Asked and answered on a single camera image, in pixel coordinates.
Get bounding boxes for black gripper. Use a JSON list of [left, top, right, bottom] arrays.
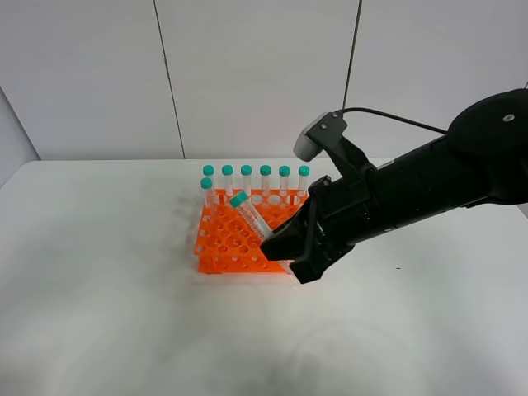
[[260, 165, 396, 284]]

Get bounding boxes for teal capped test tube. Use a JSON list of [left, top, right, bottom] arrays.
[[228, 190, 297, 246]]

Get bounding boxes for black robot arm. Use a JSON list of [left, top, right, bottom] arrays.
[[260, 89, 527, 283]]

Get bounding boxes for back row tube far right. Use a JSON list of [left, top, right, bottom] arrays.
[[297, 165, 310, 197]]

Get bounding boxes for orange test tube rack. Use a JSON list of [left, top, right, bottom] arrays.
[[194, 188, 306, 274]]

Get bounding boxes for second row tube left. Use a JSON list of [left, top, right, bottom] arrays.
[[200, 177, 217, 217]]

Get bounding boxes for back row tube far left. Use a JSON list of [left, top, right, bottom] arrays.
[[202, 164, 215, 189]]

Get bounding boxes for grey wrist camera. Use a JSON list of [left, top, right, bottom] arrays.
[[293, 111, 347, 163]]

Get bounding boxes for black camera cable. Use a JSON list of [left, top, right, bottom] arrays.
[[340, 107, 450, 135]]

